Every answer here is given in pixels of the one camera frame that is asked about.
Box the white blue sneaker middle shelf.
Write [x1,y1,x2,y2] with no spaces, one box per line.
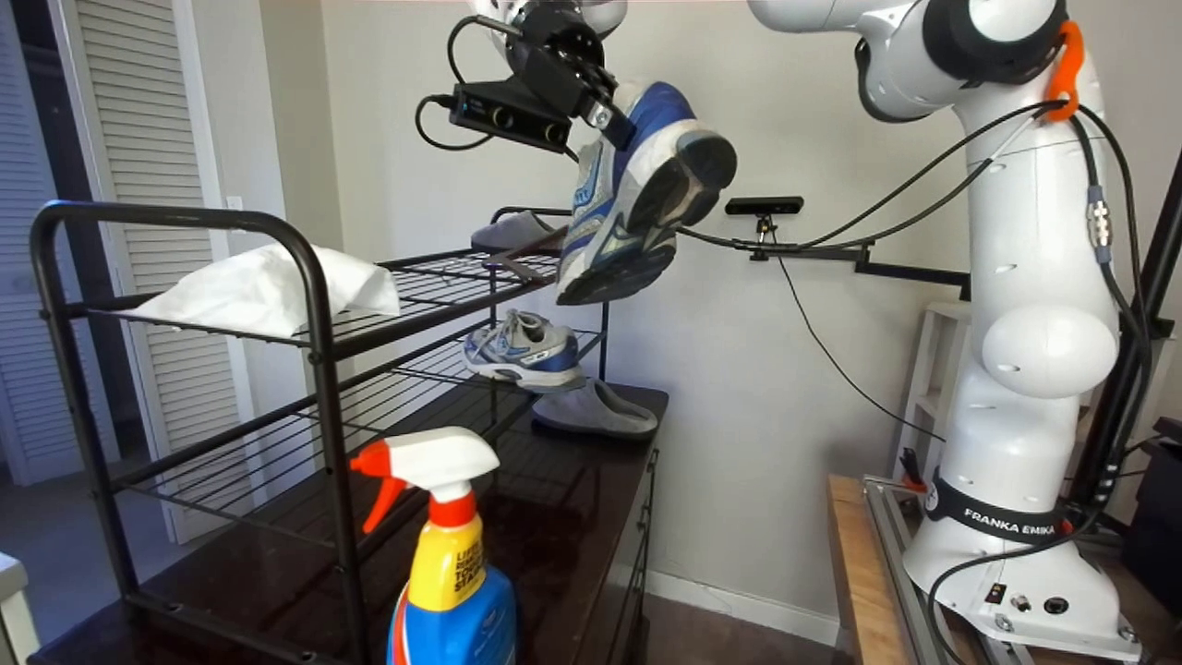
[464,311,579,391]

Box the grey slipper on cabinet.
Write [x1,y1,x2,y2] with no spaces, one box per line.
[533,377,659,440]

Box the blue yellow spray bottle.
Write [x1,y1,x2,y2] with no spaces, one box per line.
[348,424,517,665]

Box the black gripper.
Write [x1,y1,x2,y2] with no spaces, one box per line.
[506,6,635,152]

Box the white louvered door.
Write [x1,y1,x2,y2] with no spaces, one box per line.
[53,0,257,546]

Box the dark wooden cabinet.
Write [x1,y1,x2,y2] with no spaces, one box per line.
[31,382,659,665]

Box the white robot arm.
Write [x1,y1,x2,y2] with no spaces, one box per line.
[468,0,1143,665]

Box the grey slipper on top shelf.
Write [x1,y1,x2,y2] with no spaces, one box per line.
[468,210,565,257]

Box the black metal shoe rack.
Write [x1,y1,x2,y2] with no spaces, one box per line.
[31,201,557,665]

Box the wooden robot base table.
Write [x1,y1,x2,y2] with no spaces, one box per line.
[826,477,1182,665]

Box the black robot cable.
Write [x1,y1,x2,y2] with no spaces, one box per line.
[410,13,1167,373]

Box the white blue running shoe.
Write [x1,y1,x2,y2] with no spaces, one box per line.
[557,82,739,308]

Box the black camera on wall arm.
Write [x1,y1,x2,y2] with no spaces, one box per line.
[725,195,971,299]

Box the white crumpled cloth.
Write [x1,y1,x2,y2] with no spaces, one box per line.
[137,246,399,338]

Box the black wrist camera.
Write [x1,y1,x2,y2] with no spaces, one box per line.
[449,82,575,152]

